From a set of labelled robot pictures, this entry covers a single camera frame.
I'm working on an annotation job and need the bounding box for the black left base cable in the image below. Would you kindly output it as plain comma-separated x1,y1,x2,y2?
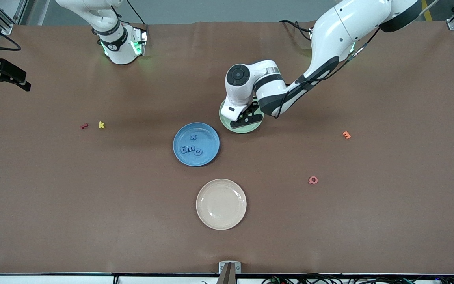
278,19,313,42

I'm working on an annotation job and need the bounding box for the green plate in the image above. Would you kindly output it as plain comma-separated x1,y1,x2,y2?
219,99,265,134

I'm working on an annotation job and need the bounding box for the black base cable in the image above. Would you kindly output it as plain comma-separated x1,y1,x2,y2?
278,19,313,42
109,0,147,26

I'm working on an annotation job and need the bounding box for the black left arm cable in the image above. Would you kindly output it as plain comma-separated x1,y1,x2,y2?
272,28,381,119

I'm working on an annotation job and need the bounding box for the grey camera pole bracket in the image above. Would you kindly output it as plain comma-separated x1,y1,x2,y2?
216,261,242,284

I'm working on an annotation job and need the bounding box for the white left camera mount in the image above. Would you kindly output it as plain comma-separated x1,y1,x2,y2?
220,99,252,122

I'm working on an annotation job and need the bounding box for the black right base cable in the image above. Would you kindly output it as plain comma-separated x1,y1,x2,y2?
109,0,147,26

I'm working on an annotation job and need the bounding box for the beige plate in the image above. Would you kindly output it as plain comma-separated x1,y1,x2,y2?
195,179,247,230

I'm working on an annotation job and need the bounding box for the blue plate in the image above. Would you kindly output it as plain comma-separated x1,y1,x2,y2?
173,122,220,167

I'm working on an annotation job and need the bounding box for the brown table cover sheet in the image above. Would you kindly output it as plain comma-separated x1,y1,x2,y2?
0,21,454,275

